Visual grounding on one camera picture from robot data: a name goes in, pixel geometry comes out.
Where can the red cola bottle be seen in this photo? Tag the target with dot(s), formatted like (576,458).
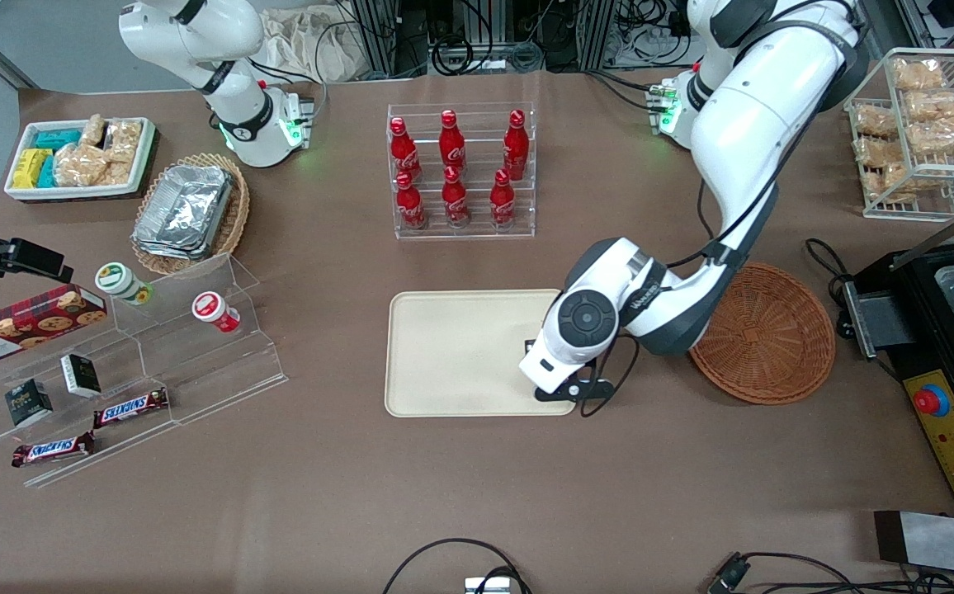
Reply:
(403,153)
(410,206)
(455,202)
(516,148)
(502,202)
(452,144)

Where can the beige cloth bag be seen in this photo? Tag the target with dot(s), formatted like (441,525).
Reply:
(304,45)

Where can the white rectangular snack bin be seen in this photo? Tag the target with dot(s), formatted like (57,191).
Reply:
(143,169)

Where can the clear bag of crackers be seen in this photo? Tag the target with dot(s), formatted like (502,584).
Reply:
(93,130)
(918,74)
(877,151)
(125,140)
(120,173)
(935,106)
(890,181)
(939,136)
(79,165)
(876,121)

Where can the small silver device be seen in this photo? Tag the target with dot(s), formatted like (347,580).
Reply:
(487,586)

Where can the red lidded yogurt cup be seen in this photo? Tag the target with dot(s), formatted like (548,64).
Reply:
(214,311)

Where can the clear acrylic stepped stand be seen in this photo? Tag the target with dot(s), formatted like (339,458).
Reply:
(221,371)

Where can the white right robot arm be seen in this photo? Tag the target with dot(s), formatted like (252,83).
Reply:
(233,99)

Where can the oval tan wicker basket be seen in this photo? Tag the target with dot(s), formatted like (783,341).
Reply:
(236,216)

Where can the small black white box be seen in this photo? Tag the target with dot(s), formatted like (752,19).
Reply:
(28,403)
(81,375)

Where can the green lidded yogurt cup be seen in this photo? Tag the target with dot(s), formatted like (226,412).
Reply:
(120,282)

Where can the aluminium frame post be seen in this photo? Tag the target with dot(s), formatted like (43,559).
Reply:
(601,33)
(374,33)

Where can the red emergency stop button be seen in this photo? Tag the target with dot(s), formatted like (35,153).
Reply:
(932,401)

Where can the yellow snack packet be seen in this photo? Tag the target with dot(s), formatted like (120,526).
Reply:
(30,167)

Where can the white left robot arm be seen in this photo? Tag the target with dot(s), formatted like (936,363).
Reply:
(758,107)

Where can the clear acrylic bottle rack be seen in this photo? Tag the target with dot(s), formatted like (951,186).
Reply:
(477,124)

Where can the round brown wicker basket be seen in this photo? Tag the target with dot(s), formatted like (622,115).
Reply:
(774,330)

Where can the beige rectangular serving tray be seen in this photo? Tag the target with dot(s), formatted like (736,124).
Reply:
(460,355)

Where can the red tartan cookie box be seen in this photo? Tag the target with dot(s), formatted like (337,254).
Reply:
(27,326)

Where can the black appliance with yellow panel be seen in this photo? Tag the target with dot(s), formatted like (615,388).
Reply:
(898,363)

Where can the grey flat metal plate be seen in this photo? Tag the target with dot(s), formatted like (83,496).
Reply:
(939,543)

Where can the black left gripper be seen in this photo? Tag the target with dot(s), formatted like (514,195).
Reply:
(529,346)

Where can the brown snickers bar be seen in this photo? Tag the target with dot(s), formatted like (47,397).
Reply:
(52,450)
(130,408)

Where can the silver foil container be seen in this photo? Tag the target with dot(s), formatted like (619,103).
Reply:
(188,206)
(165,250)

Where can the teal snack packet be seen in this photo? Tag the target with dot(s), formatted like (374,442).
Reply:
(47,173)
(58,139)

